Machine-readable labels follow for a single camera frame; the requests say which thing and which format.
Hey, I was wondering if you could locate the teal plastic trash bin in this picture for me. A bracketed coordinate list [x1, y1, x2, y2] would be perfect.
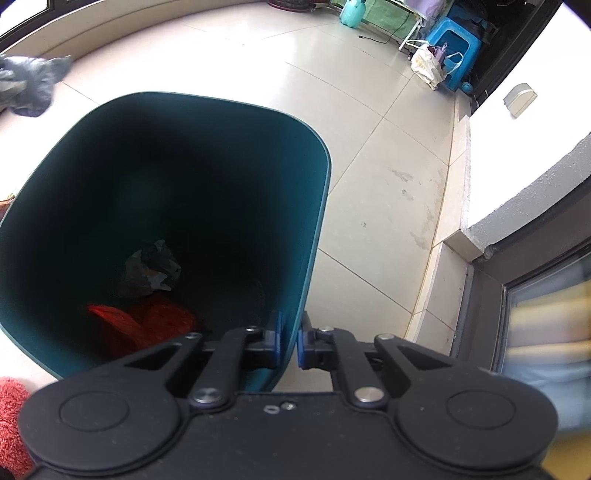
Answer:
[0, 91, 333, 393]

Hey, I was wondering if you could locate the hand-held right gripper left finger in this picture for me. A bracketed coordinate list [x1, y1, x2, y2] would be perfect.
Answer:
[106, 310, 283, 411]

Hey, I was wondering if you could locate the grey wall socket cover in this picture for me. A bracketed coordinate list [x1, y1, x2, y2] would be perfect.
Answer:
[503, 83, 539, 118]

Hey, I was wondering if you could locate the dark sliding glass door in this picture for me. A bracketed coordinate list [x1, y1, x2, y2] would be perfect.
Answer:
[455, 237, 591, 480]

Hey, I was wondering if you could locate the pink fuzzy cloth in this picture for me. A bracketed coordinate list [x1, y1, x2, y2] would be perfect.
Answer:
[0, 376, 35, 478]

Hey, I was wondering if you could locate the orange foam fruit net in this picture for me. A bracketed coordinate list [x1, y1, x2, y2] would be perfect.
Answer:
[141, 295, 199, 344]

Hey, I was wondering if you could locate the black cable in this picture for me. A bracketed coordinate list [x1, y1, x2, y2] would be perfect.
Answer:
[358, 11, 413, 47]

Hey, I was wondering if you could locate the pale purple plastic bag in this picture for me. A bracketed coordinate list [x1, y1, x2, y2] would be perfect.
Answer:
[427, 43, 465, 77]

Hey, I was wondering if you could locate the grey plastic bag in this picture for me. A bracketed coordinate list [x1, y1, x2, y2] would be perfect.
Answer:
[0, 54, 73, 117]

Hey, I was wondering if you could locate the white and blue packet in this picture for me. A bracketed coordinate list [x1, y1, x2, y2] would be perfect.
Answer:
[121, 239, 182, 296]

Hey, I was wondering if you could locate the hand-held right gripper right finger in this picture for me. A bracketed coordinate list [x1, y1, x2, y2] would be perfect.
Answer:
[298, 311, 476, 411]

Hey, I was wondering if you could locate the red plastic bag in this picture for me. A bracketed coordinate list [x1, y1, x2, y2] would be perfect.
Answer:
[88, 302, 148, 361]

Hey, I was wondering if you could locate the green cloth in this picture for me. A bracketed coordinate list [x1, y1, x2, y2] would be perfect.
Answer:
[365, 0, 416, 35]

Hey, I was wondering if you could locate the teal spray bottle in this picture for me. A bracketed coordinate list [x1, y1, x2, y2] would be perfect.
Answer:
[339, 0, 369, 26]

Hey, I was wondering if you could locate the purple hanging cloth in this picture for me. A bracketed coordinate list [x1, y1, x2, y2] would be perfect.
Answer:
[418, 0, 454, 19]

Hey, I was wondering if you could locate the blue plastic stool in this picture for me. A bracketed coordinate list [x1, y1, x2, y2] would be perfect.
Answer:
[425, 18, 482, 92]

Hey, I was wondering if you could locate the dark window frame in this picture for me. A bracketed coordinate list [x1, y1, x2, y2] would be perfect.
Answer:
[46, 0, 105, 12]

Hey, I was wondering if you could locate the white metal rack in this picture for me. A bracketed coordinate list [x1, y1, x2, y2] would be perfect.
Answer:
[397, 11, 430, 51]

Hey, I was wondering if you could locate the white shopping bag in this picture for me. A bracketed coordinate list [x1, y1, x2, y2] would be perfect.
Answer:
[411, 44, 446, 89]

